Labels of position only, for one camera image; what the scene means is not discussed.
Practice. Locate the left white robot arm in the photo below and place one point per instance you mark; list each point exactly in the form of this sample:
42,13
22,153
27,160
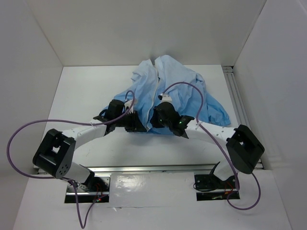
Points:
56,151

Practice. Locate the light blue zip jacket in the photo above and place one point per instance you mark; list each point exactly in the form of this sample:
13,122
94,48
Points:
186,88

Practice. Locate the right side aluminium rail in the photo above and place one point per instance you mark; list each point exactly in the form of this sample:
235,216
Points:
236,98

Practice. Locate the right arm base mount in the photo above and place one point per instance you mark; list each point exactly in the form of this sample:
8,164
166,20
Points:
208,187

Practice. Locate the front aluminium rail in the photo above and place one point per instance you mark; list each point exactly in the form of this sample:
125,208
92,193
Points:
153,169

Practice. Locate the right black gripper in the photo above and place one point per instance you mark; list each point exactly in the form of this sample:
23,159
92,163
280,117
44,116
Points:
154,119

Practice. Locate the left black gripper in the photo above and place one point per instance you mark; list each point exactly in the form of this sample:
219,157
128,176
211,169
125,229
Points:
135,125

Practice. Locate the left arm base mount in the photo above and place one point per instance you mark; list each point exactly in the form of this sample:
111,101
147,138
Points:
98,191

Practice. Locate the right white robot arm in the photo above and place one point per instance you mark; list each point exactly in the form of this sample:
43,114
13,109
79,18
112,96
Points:
241,148

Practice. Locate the aluminium rail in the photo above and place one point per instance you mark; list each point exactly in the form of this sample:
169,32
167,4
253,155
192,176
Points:
153,169
236,98

